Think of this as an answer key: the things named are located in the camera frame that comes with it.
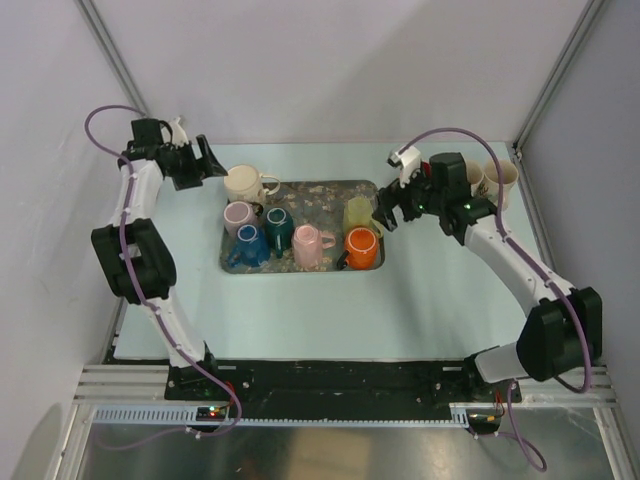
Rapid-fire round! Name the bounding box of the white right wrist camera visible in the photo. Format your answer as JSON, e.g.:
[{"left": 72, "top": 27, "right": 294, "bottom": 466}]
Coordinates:
[{"left": 387, "top": 146, "right": 423, "bottom": 188}]

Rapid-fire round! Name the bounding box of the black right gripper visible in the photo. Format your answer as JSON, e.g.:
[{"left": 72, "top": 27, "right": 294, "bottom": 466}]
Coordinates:
[{"left": 371, "top": 163, "right": 444, "bottom": 232}]

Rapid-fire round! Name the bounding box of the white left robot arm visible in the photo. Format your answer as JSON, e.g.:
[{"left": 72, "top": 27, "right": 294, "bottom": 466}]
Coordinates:
[{"left": 91, "top": 118, "right": 228, "bottom": 399}]

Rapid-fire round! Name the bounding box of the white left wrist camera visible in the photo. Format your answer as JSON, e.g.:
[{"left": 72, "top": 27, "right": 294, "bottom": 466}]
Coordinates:
[{"left": 160, "top": 116, "right": 191, "bottom": 148}]

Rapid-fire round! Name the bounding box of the aluminium rail right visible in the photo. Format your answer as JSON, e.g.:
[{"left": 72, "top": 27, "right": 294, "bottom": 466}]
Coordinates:
[{"left": 519, "top": 367, "right": 617, "bottom": 408}]

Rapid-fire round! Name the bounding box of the pink faceted mug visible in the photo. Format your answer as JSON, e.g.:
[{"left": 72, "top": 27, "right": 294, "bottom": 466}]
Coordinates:
[{"left": 292, "top": 224, "right": 336, "bottom": 269}]

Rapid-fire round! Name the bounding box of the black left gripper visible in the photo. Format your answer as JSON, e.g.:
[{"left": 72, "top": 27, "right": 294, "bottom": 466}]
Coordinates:
[{"left": 165, "top": 135, "right": 226, "bottom": 191}]

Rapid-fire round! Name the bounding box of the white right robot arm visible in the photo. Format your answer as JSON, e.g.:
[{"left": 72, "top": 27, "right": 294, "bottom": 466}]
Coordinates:
[{"left": 374, "top": 147, "right": 602, "bottom": 401}]

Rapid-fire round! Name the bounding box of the floral patterned serving tray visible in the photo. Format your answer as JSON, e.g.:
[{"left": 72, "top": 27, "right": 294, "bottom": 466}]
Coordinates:
[{"left": 219, "top": 180, "right": 377, "bottom": 274}]

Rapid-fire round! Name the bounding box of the yellow faceted mug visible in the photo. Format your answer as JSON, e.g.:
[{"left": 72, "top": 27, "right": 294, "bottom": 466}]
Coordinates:
[{"left": 343, "top": 196, "right": 384, "bottom": 238}]

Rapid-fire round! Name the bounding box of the grey slotted cable duct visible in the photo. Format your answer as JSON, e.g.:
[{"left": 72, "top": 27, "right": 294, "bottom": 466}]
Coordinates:
[{"left": 89, "top": 403, "right": 474, "bottom": 427}]

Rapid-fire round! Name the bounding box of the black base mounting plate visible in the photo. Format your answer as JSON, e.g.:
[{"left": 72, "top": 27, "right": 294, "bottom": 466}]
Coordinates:
[{"left": 164, "top": 360, "right": 521, "bottom": 422}]

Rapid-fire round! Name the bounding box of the cream mug with script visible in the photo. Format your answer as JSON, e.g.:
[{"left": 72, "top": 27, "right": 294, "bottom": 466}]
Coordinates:
[{"left": 223, "top": 164, "right": 281, "bottom": 206}]

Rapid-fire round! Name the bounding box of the cream coral pattern mug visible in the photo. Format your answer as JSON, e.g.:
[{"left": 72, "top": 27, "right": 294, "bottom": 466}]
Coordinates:
[{"left": 482, "top": 160, "right": 519, "bottom": 211}]

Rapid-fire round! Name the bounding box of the dark green faceted mug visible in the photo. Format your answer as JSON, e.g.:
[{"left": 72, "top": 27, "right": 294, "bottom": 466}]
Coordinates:
[{"left": 265, "top": 207, "right": 295, "bottom": 259}]

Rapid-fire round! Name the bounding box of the orange mug black handle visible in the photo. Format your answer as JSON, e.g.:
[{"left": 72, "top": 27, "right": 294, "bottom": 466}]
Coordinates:
[{"left": 336, "top": 227, "right": 379, "bottom": 270}]

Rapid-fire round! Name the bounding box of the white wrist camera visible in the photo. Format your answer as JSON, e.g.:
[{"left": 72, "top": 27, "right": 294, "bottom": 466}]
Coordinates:
[
  {"left": 160, "top": 116, "right": 191, "bottom": 148},
  {"left": 387, "top": 146, "right": 423, "bottom": 188}
]

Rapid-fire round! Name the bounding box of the aluminium frame post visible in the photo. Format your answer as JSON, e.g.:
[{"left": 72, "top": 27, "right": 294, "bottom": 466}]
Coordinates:
[
  {"left": 511, "top": 0, "right": 609, "bottom": 160},
  {"left": 73, "top": 0, "right": 150, "bottom": 113}
]

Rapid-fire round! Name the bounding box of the right aluminium frame post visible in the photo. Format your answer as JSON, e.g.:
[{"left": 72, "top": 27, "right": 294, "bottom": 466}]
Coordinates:
[{"left": 511, "top": 0, "right": 609, "bottom": 160}]

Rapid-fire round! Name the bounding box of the blue faceted mug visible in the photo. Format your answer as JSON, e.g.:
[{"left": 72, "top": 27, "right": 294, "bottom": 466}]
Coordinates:
[{"left": 227, "top": 224, "right": 270, "bottom": 268}]

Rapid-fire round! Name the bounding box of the lilac mug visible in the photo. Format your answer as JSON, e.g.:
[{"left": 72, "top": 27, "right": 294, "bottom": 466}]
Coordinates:
[{"left": 223, "top": 201, "right": 263, "bottom": 237}]

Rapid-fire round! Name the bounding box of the left aluminium frame post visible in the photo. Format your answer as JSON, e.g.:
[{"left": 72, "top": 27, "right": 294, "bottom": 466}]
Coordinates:
[{"left": 73, "top": 0, "right": 150, "bottom": 113}]

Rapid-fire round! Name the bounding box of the tall cream seahorse mug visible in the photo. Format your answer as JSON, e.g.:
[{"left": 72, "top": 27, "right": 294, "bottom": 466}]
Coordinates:
[{"left": 465, "top": 160, "right": 485, "bottom": 196}]

